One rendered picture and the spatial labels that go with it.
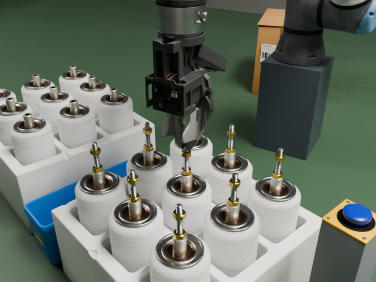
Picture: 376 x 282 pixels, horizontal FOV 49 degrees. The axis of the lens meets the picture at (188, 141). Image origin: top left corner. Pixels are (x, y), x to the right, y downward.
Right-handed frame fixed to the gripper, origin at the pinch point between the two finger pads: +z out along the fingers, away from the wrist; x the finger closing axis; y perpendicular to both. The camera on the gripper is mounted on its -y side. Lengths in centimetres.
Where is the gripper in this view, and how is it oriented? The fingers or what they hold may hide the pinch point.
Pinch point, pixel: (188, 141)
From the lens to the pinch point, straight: 73.5
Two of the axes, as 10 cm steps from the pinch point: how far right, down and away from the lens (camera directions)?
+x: 8.6, 2.6, -4.4
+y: -5.1, 4.3, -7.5
